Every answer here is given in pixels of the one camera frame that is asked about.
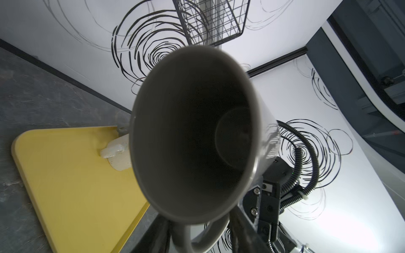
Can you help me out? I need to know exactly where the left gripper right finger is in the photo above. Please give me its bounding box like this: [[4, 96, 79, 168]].
[[229, 207, 271, 253]]

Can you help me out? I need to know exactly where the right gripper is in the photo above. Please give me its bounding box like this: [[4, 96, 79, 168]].
[[242, 157, 299, 253]]

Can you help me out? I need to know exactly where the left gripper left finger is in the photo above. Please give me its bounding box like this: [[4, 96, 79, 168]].
[[131, 215, 171, 253]]

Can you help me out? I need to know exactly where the yellow plastic tray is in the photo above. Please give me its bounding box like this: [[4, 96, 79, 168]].
[[11, 126, 149, 253]]

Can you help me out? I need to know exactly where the large grey mug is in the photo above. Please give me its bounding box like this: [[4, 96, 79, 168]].
[[129, 46, 281, 253]]

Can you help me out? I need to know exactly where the cream mug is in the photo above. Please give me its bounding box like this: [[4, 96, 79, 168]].
[[100, 126, 132, 171]]

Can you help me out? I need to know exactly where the black corrugated cable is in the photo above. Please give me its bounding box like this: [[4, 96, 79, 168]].
[[275, 119, 320, 214]]

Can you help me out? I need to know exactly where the black wire basket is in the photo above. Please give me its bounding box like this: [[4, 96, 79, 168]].
[[173, 0, 250, 47]]

